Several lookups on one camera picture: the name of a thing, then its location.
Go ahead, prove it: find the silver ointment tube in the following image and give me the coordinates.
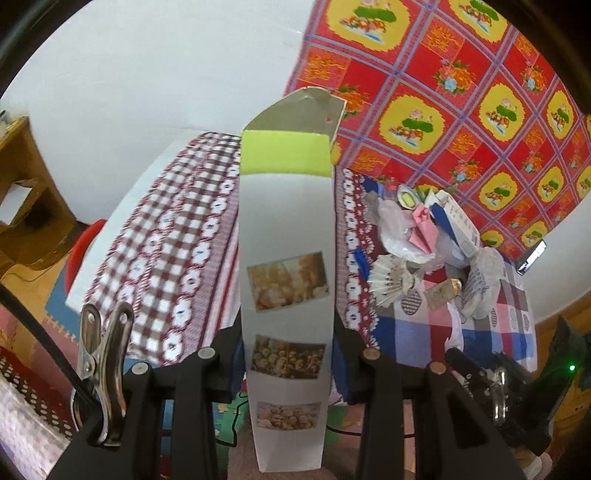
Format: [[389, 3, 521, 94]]
[[425, 278, 463, 311]]

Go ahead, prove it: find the silver spring clamp right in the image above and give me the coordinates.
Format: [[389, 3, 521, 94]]
[[489, 367, 508, 426]]

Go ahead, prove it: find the colourful foam floor mat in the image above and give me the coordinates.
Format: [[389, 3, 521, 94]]
[[0, 257, 371, 480]]

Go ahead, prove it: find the smartphone on bed corner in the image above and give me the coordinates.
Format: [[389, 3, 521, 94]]
[[515, 239, 547, 276]]

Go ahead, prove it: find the red floral headboard cloth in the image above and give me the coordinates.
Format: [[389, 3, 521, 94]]
[[288, 1, 590, 258]]

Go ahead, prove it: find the patchwork heart bed sheet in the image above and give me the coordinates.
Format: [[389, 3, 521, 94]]
[[83, 132, 538, 371]]

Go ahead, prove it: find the pink paper receipt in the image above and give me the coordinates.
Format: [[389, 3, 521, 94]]
[[409, 204, 439, 254]]

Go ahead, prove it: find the silver spring clamp left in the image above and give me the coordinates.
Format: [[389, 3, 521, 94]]
[[77, 302, 134, 447]]

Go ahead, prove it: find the clear plastic packaging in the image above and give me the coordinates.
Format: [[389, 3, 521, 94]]
[[378, 200, 453, 271]]

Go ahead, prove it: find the white paper in shelf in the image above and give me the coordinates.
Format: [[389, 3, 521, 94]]
[[0, 183, 33, 225]]

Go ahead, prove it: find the white plastic bag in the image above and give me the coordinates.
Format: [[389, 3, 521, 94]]
[[461, 247, 505, 319]]

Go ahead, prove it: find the white green selfie stick box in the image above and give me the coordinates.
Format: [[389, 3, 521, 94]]
[[238, 87, 346, 473]]

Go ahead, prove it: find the white bed frame side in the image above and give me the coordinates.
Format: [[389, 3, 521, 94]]
[[65, 129, 204, 314]]

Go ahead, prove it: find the white blue printed box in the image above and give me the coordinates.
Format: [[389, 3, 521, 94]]
[[425, 190, 482, 260]]

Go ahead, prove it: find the wooden desk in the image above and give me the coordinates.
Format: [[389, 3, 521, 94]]
[[1, 116, 81, 273]]

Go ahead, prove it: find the silver spring clamp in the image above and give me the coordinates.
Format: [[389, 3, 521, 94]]
[[77, 302, 134, 447], [489, 367, 508, 426]]

